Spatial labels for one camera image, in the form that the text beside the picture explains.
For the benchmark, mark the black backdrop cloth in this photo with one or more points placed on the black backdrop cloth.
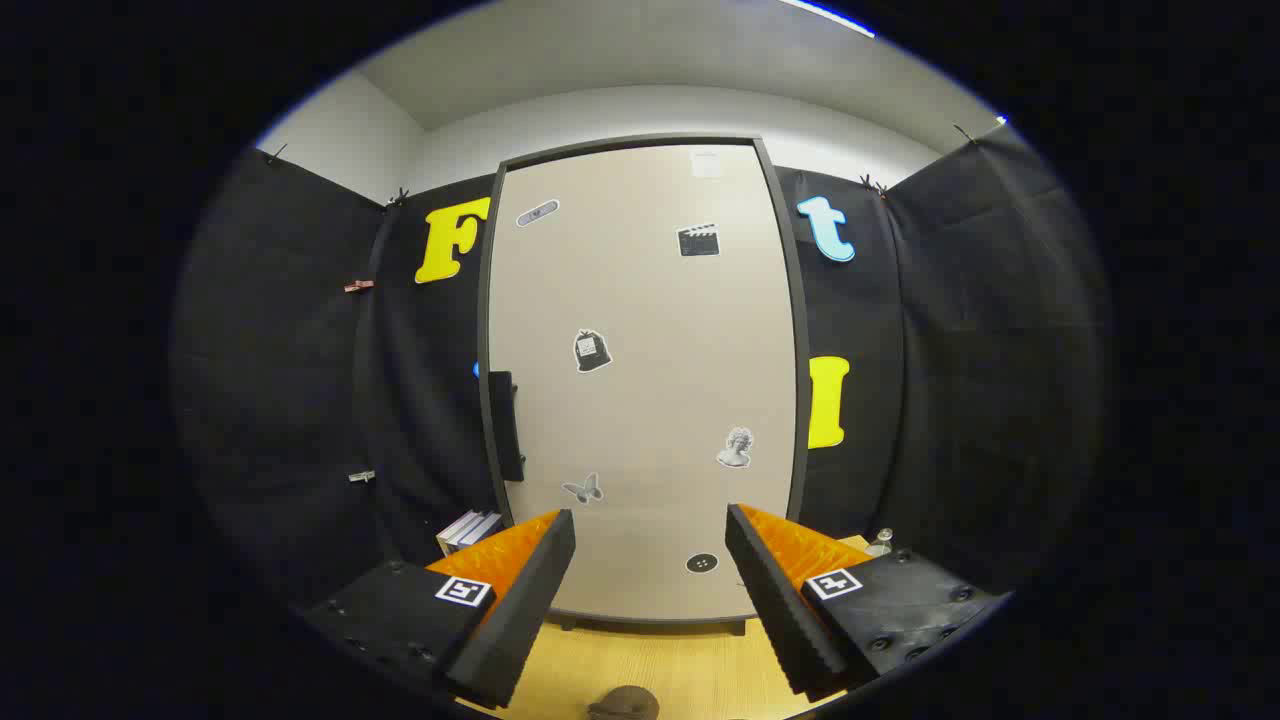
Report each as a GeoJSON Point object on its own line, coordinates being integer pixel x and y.
{"type": "Point", "coordinates": [950, 350]}

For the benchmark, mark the beige shoe cabinet door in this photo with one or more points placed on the beige shoe cabinet door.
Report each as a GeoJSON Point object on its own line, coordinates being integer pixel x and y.
{"type": "Point", "coordinates": [650, 400]}

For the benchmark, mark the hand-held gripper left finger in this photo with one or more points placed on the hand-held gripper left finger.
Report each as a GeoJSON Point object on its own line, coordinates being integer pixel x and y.
{"type": "Point", "coordinates": [530, 610]}

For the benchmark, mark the white book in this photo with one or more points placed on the white book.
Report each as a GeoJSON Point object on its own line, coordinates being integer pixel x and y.
{"type": "Point", "coordinates": [458, 533]}

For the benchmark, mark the brown fuzzy shoe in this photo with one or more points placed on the brown fuzzy shoe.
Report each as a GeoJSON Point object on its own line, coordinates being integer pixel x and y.
{"type": "Point", "coordinates": [622, 705]}

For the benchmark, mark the green liquid plastic bottle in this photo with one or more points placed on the green liquid plastic bottle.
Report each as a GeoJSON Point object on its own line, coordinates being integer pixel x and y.
{"type": "Point", "coordinates": [881, 545]}

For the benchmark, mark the grey shoe cabinet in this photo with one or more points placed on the grey shoe cabinet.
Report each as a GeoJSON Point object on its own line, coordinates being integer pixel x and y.
{"type": "Point", "coordinates": [803, 400]}

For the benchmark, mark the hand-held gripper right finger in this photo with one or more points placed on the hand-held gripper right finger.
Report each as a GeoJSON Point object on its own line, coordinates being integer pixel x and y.
{"type": "Point", "coordinates": [775, 610]}

